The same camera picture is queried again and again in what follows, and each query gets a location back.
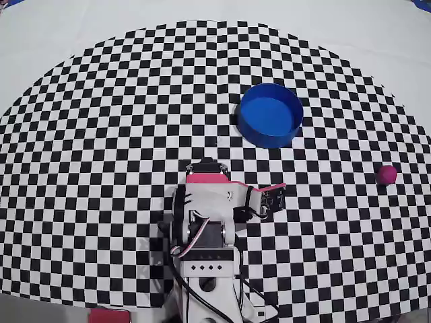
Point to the grey flat board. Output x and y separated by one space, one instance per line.
40 311

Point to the checkerboard printed white sheet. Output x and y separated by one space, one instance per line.
101 134

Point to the red flat object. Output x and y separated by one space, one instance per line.
109 317

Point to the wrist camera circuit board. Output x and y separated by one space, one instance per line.
273 200

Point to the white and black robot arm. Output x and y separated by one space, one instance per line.
208 269

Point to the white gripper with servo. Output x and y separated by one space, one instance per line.
206 169

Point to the pink faceted ball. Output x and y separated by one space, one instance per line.
387 175

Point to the blue round box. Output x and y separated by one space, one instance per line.
269 114

